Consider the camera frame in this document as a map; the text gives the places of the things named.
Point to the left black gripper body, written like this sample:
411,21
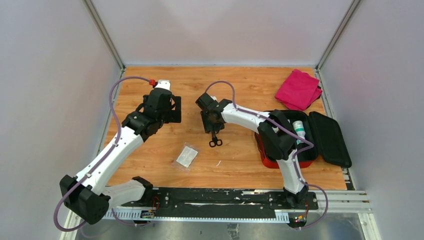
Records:
165,117

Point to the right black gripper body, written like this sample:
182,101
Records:
209,125

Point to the black handled scissors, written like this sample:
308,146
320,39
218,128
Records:
215,142

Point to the clear bag white gauze pad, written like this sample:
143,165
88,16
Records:
186,158

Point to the small white plastic bottle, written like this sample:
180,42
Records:
298,126

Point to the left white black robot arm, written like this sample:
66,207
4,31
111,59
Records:
86,194

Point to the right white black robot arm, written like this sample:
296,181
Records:
280,141

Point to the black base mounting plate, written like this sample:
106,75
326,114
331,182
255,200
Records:
223,203

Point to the pink folded cloth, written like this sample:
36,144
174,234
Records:
298,91

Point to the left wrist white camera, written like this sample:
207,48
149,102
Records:
160,84

